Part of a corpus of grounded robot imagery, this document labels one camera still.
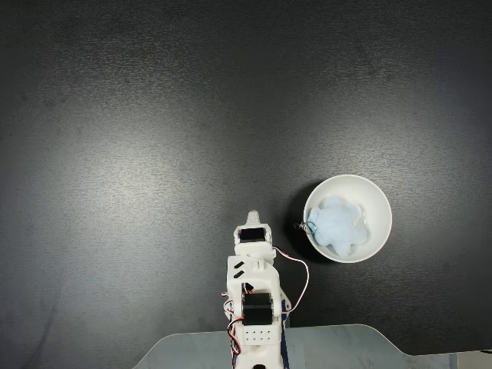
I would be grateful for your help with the skyblue plush doll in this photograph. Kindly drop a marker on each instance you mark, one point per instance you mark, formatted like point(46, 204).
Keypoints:
point(334, 227)

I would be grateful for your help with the white bowl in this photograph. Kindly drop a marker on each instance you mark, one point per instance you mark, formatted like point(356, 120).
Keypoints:
point(374, 219)

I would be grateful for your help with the blue clamp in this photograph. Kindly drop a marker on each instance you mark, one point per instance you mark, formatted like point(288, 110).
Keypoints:
point(285, 338)

